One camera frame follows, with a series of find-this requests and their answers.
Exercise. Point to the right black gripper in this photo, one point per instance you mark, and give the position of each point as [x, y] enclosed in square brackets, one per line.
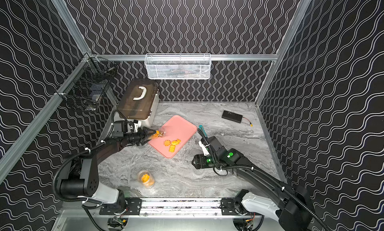
[198, 159]

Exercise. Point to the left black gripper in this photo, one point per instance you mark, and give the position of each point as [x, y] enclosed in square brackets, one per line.
[142, 136]

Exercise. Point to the clear jar brown cookies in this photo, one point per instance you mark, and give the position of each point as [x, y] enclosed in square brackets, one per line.
[160, 133]

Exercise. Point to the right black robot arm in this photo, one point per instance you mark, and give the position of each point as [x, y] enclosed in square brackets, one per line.
[290, 206]

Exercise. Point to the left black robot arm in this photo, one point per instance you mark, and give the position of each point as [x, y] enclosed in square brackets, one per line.
[77, 179]

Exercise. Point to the clear jar orange cookies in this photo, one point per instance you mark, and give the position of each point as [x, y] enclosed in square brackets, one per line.
[146, 179]

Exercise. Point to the orange fish cookie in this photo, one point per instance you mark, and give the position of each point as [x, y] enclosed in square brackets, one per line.
[175, 142]

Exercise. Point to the yellow square waffle cookie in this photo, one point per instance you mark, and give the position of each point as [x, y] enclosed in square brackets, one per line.
[172, 148]

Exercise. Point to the pink plastic tray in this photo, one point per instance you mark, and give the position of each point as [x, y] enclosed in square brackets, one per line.
[177, 128]

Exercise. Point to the brown lid storage box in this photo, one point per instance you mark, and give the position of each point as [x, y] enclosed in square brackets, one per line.
[139, 102]

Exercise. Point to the teal utility knife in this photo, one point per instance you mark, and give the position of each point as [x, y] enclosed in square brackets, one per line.
[202, 129]

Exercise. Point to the black battery pack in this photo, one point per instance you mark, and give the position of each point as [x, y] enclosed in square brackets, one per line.
[232, 116]

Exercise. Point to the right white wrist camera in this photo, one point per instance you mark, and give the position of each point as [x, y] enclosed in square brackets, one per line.
[204, 148]

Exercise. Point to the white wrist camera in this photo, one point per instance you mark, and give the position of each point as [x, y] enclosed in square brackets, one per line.
[204, 148]
[134, 125]

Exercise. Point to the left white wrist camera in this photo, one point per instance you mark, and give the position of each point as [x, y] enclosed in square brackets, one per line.
[134, 125]

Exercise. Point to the white wire basket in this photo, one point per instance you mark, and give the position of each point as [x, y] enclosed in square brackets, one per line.
[178, 66]

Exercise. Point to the black wire basket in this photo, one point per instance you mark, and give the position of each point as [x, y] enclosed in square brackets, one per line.
[90, 87]

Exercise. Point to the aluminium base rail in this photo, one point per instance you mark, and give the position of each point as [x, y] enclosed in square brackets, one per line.
[192, 206]

